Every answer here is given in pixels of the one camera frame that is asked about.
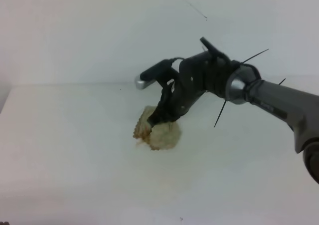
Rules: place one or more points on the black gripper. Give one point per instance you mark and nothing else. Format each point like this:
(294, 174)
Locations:
(204, 72)

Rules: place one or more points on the green stained rag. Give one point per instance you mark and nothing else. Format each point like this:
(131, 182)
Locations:
(163, 136)

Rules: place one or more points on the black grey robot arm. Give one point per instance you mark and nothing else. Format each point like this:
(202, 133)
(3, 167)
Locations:
(237, 82)

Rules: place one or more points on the brown coffee stain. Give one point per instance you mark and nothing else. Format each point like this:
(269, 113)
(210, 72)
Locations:
(143, 141)

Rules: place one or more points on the black zip tie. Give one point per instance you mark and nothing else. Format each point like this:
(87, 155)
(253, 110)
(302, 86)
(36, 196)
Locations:
(221, 110)

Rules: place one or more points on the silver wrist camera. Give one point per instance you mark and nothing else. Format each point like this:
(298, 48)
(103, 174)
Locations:
(162, 73)

